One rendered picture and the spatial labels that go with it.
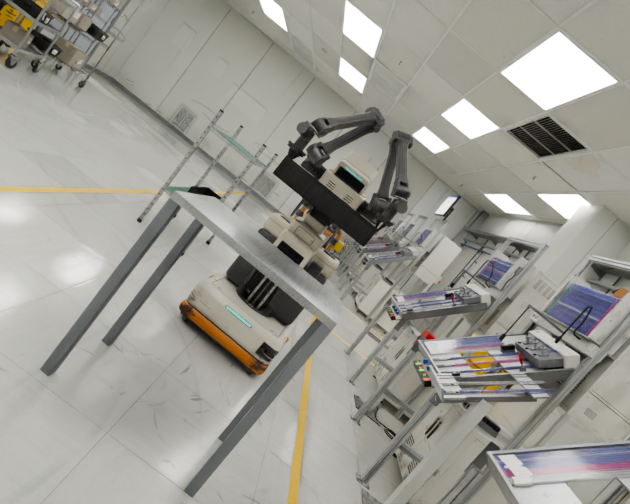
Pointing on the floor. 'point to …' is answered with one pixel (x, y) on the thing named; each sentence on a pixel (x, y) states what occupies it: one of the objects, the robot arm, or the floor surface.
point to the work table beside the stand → (206, 205)
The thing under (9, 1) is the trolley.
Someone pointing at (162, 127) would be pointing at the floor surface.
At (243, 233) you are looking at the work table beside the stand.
